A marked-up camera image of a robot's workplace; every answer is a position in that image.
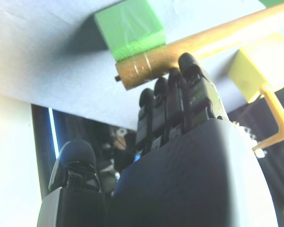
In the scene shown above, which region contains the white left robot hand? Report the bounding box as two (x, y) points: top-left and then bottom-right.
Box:
(36, 52), (279, 227)

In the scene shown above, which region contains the wooden rod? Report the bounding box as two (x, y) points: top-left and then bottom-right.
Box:
(114, 0), (284, 91)

